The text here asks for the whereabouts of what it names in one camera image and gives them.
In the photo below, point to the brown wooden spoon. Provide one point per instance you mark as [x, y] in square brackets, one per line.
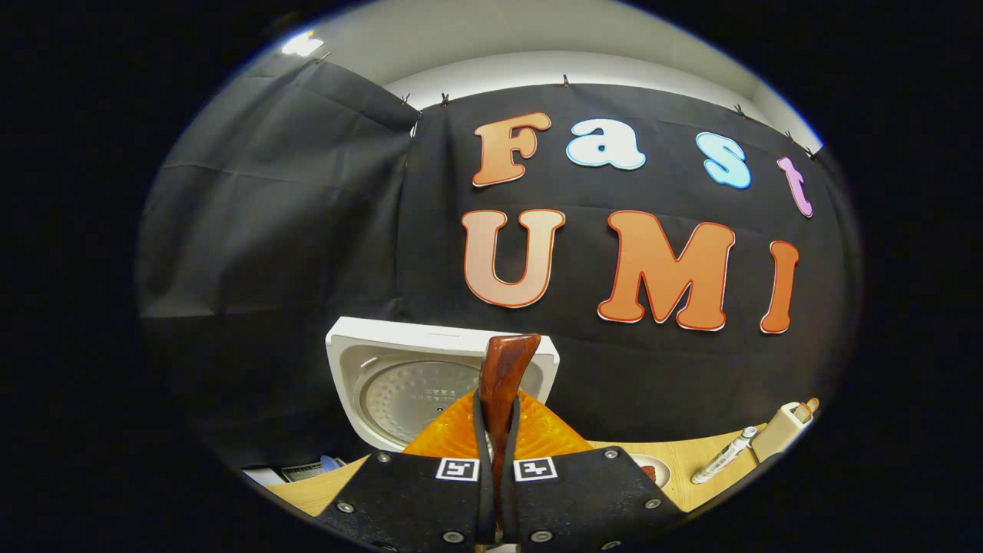
[503, 369]

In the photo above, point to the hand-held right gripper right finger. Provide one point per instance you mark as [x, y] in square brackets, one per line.
[591, 503]

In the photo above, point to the toasted bread slice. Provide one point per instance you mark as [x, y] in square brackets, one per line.
[806, 408]

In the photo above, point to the white round plate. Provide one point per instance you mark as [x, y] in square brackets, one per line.
[662, 470]

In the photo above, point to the white toaster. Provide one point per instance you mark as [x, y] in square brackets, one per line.
[776, 434]

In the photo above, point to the white box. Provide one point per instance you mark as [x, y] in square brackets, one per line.
[265, 476]

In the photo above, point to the brown meat patty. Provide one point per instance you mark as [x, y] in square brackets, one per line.
[647, 470]

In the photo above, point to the grey keypad device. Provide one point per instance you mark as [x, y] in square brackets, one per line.
[307, 470]

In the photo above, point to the white green drink bottle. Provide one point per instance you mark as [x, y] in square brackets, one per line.
[722, 457]

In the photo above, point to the white rice cooker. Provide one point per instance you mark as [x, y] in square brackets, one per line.
[384, 369]

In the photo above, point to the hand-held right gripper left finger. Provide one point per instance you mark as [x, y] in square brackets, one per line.
[407, 503]

